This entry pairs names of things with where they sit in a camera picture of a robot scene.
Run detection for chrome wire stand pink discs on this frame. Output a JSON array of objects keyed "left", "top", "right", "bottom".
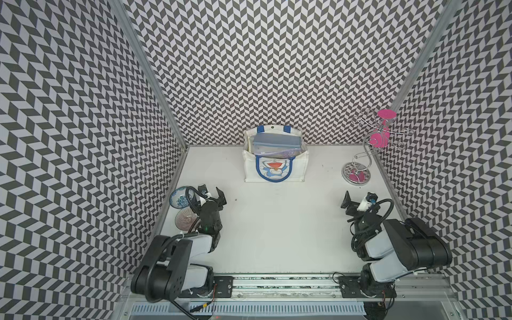
[{"left": 341, "top": 109, "right": 413, "bottom": 186}]

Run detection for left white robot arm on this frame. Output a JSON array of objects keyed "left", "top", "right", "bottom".
[{"left": 130, "top": 185, "right": 227, "bottom": 303}]

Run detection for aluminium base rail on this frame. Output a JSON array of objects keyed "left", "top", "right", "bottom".
[{"left": 112, "top": 272, "right": 466, "bottom": 319}]

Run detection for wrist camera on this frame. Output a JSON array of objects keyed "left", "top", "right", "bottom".
[
  {"left": 200, "top": 192, "right": 211, "bottom": 203},
  {"left": 357, "top": 192, "right": 378, "bottom": 212}
]

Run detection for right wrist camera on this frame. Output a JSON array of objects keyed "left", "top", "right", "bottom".
[{"left": 357, "top": 192, "right": 378, "bottom": 212}]

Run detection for small grey blue pouch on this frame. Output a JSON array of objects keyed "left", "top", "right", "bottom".
[{"left": 251, "top": 133, "right": 301, "bottom": 155}]

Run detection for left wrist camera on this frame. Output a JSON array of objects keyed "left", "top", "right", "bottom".
[{"left": 200, "top": 192, "right": 211, "bottom": 203}]

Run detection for blue white ceramic bowl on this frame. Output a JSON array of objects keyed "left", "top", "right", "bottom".
[{"left": 169, "top": 186, "right": 195, "bottom": 209}]

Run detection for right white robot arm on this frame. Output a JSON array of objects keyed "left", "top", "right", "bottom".
[{"left": 333, "top": 193, "right": 453, "bottom": 300}]

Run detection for white canvas bag blue handles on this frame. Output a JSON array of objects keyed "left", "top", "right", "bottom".
[{"left": 243, "top": 125, "right": 309, "bottom": 183}]

